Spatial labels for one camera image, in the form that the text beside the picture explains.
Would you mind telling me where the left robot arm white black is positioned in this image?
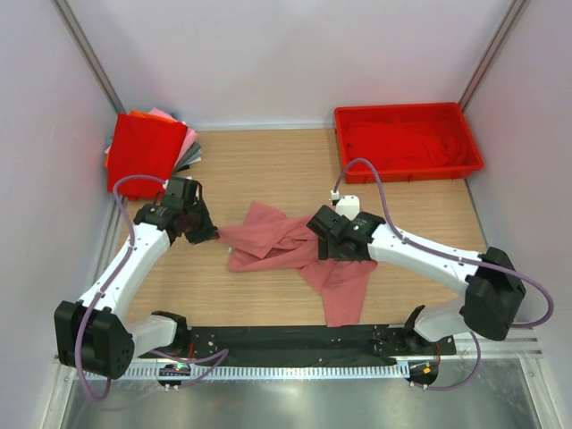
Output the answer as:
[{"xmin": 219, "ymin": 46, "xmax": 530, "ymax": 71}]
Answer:
[{"xmin": 55, "ymin": 177, "xmax": 218, "ymax": 380}]

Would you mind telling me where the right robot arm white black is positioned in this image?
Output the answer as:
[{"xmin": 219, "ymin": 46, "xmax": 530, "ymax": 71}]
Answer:
[{"xmin": 307, "ymin": 206, "xmax": 526, "ymax": 354}]

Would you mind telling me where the grey folded t shirt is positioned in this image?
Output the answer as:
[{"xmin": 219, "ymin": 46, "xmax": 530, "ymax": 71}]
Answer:
[{"xmin": 174, "ymin": 143, "xmax": 202, "ymax": 171}]

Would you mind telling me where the light pink folded t shirt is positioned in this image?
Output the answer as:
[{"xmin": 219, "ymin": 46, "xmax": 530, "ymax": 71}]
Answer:
[{"xmin": 149, "ymin": 108, "xmax": 199, "ymax": 166}]

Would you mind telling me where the red folded t shirt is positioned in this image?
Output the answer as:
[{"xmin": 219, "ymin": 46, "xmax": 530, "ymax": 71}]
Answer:
[{"xmin": 105, "ymin": 110, "xmax": 189, "ymax": 191}]

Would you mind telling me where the red t shirt in bin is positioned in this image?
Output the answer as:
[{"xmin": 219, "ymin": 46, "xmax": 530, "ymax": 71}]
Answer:
[{"xmin": 340, "ymin": 118, "xmax": 473, "ymax": 171}]

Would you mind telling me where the orange folded t shirt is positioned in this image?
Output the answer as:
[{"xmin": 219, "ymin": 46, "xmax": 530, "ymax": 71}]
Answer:
[{"xmin": 104, "ymin": 110, "xmax": 153, "ymax": 169}]

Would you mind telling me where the red plastic bin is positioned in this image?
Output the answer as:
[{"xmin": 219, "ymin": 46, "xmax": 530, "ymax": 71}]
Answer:
[{"xmin": 333, "ymin": 102, "xmax": 486, "ymax": 185}]

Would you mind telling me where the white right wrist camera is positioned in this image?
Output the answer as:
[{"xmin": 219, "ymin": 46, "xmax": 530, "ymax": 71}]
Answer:
[{"xmin": 331, "ymin": 190, "xmax": 361, "ymax": 221}]

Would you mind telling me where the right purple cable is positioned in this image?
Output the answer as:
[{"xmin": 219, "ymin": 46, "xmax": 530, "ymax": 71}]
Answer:
[{"xmin": 334, "ymin": 158, "xmax": 556, "ymax": 394}]

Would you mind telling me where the purple cable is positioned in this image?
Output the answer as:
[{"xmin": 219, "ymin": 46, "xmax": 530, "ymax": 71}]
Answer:
[
  {"xmin": 73, "ymin": 174, "xmax": 230, "ymax": 402},
  {"xmin": 334, "ymin": 158, "xmax": 556, "ymax": 394}
]

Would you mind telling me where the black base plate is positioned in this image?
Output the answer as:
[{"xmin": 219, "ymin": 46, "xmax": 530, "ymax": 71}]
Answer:
[{"xmin": 188, "ymin": 324, "xmax": 457, "ymax": 368}]

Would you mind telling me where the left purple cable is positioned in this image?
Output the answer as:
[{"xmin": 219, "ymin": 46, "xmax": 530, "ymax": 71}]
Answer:
[{"xmin": 73, "ymin": 174, "xmax": 230, "ymax": 402}]

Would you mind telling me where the white slotted cable duct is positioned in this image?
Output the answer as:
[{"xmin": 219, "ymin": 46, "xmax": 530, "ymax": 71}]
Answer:
[{"xmin": 120, "ymin": 362, "xmax": 411, "ymax": 381}]

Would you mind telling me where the aluminium frame rail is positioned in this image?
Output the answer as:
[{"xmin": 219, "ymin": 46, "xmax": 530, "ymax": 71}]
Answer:
[{"xmin": 53, "ymin": 322, "xmax": 544, "ymax": 364}]

